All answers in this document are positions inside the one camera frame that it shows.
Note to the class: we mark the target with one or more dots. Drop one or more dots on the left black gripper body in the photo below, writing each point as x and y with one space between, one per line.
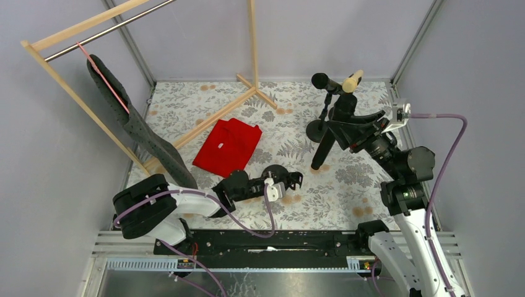
285 180

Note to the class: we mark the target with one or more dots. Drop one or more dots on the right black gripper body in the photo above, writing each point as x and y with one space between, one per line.
364 129

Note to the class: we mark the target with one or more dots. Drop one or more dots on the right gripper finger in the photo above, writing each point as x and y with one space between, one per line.
346 136
365 117

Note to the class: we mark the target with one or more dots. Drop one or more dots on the black mic stand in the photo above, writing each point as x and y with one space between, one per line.
316 128

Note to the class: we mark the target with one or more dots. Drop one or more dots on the beige microphone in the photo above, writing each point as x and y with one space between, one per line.
351 83

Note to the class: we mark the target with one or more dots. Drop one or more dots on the black mic stand corner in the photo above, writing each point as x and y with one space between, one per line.
291 179

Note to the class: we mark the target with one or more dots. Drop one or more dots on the black microphone orange tip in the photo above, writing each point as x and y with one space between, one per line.
321 81

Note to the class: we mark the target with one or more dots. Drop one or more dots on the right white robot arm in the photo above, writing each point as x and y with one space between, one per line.
426 271

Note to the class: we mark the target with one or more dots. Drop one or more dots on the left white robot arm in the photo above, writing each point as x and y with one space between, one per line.
155 208

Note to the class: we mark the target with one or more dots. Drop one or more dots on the red folded shirt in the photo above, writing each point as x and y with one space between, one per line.
229 147

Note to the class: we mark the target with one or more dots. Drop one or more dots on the floral patterned mat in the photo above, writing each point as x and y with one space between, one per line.
342 193

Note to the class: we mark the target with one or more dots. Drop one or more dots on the dark grey hanging garment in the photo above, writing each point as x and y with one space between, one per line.
138 130

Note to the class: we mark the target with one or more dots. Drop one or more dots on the pink clothes hanger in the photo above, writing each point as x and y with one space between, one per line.
98 71

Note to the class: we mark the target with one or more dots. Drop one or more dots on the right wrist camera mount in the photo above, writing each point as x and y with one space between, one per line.
401 114

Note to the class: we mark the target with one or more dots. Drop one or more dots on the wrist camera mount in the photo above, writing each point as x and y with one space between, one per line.
401 114
272 190

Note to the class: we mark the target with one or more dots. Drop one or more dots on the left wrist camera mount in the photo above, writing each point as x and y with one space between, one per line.
272 190

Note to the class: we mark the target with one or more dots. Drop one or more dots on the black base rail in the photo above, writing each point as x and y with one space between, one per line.
297 249

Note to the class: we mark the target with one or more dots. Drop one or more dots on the metal clothes rail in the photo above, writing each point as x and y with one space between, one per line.
107 31

